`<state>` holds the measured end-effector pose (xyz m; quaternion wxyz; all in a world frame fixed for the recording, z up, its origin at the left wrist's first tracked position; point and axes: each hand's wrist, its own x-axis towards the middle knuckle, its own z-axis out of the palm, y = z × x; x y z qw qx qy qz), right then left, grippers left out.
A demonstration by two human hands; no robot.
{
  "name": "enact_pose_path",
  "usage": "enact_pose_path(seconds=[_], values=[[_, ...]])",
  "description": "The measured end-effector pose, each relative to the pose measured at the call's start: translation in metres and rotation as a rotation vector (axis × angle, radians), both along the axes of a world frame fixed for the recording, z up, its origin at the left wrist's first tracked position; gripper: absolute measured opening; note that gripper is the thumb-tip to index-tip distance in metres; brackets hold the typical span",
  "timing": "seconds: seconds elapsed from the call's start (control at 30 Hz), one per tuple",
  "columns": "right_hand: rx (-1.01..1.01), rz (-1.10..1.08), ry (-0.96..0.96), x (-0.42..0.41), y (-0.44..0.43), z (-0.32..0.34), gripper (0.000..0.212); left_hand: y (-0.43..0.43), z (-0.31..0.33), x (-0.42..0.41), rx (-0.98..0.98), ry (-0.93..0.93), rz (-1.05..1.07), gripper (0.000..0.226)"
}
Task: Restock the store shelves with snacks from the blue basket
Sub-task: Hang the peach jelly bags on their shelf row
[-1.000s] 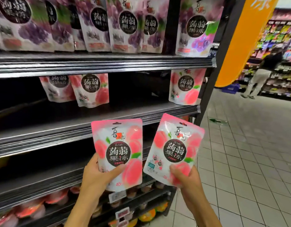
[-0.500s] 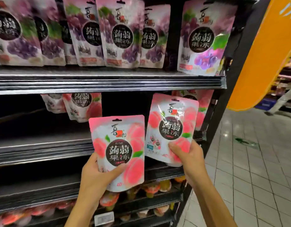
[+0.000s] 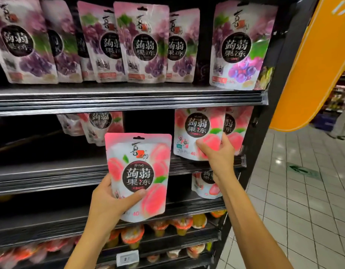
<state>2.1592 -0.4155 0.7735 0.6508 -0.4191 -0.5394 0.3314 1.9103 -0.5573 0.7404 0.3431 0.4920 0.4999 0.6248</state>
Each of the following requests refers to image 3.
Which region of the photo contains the person's left hand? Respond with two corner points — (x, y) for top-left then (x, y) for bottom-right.
(87, 173), (147, 238)

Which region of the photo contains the person's right hand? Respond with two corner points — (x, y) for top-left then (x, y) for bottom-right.
(196, 133), (236, 184)

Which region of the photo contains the red jelly bag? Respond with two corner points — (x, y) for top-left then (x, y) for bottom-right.
(104, 132), (172, 223)
(173, 108), (227, 161)

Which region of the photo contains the black low shelf rack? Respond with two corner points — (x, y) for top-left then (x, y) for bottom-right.
(0, 0), (321, 269)

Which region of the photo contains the row of purple jelly packs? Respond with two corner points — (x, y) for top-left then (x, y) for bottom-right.
(0, 0), (279, 91)

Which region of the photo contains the person's right forearm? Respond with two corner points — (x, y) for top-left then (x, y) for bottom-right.
(213, 170), (293, 269)

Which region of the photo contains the white price tag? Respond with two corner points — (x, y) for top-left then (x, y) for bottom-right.
(116, 250), (140, 267)

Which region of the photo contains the green floor sticker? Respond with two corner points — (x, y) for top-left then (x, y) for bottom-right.
(286, 162), (321, 180)

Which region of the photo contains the pale yellow printed pack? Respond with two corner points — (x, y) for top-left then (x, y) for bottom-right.
(253, 66), (275, 91)

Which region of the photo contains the orange hanging sign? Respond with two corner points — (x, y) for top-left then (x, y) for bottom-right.
(269, 0), (345, 133)

